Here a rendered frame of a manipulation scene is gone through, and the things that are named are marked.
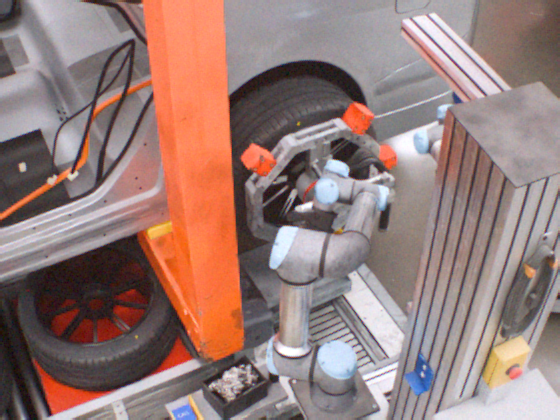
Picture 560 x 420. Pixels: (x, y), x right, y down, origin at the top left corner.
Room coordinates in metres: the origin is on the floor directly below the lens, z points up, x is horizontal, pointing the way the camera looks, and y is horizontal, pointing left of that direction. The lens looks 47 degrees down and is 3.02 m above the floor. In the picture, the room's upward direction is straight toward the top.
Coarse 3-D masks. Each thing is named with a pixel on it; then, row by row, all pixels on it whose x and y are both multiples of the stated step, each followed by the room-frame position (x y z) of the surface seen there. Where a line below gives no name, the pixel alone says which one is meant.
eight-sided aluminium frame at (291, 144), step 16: (320, 128) 2.21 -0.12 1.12; (336, 128) 2.21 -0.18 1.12; (288, 144) 2.13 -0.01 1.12; (304, 144) 2.14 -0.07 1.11; (320, 144) 2.17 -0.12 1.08; (368, 144) 2.27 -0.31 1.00; (288, 160) 2.11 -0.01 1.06; (256, 176) 2.09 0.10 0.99; (272, 176) 2.08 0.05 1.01; (368, 176) 2.28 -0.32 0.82; (256, 192) 2.04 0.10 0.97; (256, 208) 2.04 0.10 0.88; (256, 224) 2.04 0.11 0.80; (272, 240) 2.07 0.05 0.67
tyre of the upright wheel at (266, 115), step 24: (264, 96) 2.34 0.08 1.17; (288, 96) 2.32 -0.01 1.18; (312, 96) 2.33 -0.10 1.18; (336, 96) 2.37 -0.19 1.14; (240, 120) 2.27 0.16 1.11; (264, 120) 2.22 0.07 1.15; (288, 120) 2.21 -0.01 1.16; (312, 120) 2.25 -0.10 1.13; (240, 144) 2.18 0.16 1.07; (264, 144) 2.16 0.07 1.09; (240, 168) 2.11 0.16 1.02; (240, 192) 2.11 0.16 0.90; (240, 216) 2.10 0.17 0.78
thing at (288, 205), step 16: (304, 128) 2.23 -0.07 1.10; (336, 144) 2.33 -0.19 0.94; (352, 144) 2.40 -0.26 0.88; (304, 160) 2.31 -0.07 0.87; (288, 176) 2.23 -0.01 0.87; (352, 176) 2.35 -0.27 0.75; (272, 192) 2.21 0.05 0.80; (288, 192) 2.24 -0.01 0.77; (272, 208) 2.28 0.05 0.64; (288, 208) 2.23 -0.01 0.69; (272, 224) 2.17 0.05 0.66; (288, 224) 2.20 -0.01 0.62
